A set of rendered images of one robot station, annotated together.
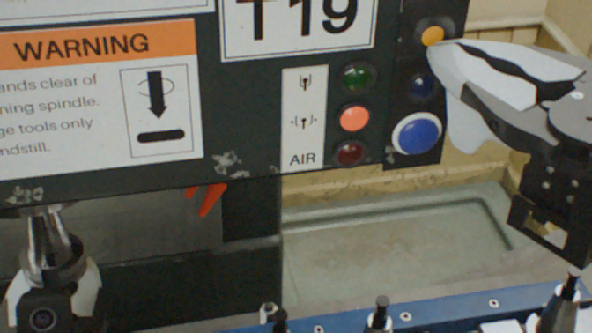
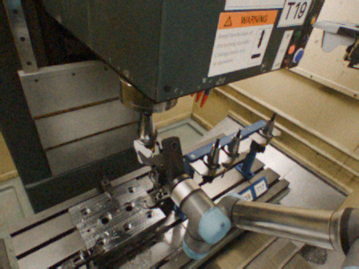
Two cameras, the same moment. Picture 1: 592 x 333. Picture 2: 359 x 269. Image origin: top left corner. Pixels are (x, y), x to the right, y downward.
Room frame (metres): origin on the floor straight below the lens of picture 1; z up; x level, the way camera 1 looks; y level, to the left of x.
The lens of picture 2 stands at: (0.05, 0.45, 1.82)
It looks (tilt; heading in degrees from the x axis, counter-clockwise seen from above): 37 degrees down; 331
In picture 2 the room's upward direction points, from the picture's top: 8 degrees clockwise
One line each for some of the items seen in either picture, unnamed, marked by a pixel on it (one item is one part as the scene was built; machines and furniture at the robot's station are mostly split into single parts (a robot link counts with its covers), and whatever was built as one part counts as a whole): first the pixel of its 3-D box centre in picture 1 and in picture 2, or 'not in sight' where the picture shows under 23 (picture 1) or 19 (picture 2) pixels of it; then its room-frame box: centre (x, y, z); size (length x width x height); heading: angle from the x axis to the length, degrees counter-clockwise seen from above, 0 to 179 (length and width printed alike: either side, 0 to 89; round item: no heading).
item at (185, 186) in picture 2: not in sight; (187, 192); (0.39, 0.21, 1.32); 0.08 x 0.05 x 0.08; 101
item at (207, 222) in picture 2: not in sight; (205, 217); (0.32, 0.20, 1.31); 0.11 x 0.08 x 0.09; 11
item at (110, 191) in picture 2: not in sight; (105, 186); (0.77, 0.37, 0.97); 0.13 x 0.03 x 0.15; 14
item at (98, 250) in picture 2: not in sight; (84, 262); (0.48, 0.49, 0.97); 0.13 x 0.03 x 0.15; 104
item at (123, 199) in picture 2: not in sight; (117, 216); (0.62, 0.35, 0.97); 0.29 x 0.23 x 0.05; 104
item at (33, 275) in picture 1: (54, 261); (147, 136); (0.60, 0.25, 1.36); 0.06 x 0.06 x 0.03
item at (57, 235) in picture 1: (46, 228); (147, 123); (0.60, 0.25, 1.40); 0.04 x 0.04 x 0.07
